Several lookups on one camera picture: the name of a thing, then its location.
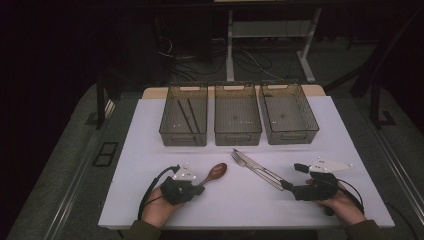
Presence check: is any black floor cable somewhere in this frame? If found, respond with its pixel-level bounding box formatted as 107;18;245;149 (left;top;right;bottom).
384;200;422;240

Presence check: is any hand-held gripper cable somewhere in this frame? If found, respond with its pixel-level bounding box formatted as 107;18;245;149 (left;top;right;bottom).
336;184;366;216
137;164;174;221

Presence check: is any person's left hand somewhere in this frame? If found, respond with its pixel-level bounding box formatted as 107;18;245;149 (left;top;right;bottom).
141;186;184;229

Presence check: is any brown wooden spoon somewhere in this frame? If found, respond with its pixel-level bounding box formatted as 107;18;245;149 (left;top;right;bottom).
196;162;228;188

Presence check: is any black metal stand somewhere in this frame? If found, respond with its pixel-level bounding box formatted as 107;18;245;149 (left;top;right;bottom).
369;79;398;130

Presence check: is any black chopstick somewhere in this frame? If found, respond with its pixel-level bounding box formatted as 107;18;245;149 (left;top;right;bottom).
186;98;201;135
177;99;195;135

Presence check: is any person's right hand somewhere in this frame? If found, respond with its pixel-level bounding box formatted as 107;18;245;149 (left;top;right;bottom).
305;178;368;228

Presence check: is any tangle of floor cables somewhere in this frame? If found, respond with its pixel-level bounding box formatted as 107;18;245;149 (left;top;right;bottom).
154;16;284;83

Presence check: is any wooden table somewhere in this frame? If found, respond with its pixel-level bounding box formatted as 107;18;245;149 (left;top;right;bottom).
142;84;326;100

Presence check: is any clear brown plastic bin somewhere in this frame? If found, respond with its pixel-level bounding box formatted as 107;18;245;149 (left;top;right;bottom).
213;83;263;147
159;83;209;147
258;81;320;146

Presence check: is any left hand-held gripper cable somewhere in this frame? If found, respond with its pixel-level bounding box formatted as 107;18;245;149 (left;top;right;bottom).
137;164;174;221

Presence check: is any white table board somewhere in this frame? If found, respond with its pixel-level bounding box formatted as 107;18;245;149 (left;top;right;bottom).
98;95;396;230

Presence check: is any white metal stand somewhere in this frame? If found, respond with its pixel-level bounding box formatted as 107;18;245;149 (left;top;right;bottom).
225;8;323;84

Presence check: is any right hand-held gripper cable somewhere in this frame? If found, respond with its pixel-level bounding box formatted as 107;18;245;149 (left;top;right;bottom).
336;184;366;216

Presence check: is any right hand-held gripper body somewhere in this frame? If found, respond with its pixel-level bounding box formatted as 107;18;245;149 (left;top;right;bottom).
293;156;354;202

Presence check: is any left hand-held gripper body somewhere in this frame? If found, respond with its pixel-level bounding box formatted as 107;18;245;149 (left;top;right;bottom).
159;162;206;206

